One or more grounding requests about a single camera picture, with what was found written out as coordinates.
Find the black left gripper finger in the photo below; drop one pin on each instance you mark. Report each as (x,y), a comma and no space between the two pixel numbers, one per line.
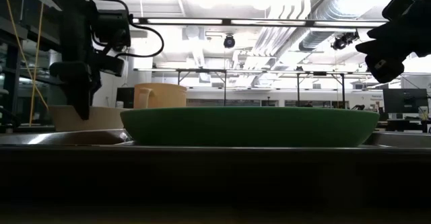
(81,106)

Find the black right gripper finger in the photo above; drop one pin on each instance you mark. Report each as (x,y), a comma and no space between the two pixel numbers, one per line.
(380,32)
(370,46)

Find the white bowl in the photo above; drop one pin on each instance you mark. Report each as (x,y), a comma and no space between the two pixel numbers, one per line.
(107,119)

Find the peach ribbed mug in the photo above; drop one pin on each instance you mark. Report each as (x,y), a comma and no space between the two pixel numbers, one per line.
(165,96)

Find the green plate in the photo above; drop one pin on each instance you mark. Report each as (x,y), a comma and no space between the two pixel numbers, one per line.
(249,126)

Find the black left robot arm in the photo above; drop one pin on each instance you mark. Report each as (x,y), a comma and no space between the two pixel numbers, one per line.
(75,22)

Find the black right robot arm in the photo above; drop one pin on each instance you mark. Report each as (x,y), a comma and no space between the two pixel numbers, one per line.
(410,2)

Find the white paper cup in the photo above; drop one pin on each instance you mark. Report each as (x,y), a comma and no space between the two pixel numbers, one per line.
(119,105)

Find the black computer monitor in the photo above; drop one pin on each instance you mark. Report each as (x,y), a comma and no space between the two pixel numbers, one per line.
(125,98)
(404,101)

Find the black metal rack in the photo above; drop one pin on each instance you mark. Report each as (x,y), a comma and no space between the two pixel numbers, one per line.
(320,73)

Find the long ceiling light bar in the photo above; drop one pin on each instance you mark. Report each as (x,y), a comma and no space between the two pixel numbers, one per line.
(182,21)

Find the black ceiling camera cluster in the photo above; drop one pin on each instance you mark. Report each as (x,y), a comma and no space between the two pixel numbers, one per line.
(343,41)

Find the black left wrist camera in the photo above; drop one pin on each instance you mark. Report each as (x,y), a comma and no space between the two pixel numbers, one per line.
(112,29)

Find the silver ceiling air duct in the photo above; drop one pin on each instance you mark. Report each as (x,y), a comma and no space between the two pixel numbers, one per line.
(316,40)

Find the black hanging dome camera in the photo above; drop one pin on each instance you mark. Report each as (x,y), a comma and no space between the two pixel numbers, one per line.
(229,41)

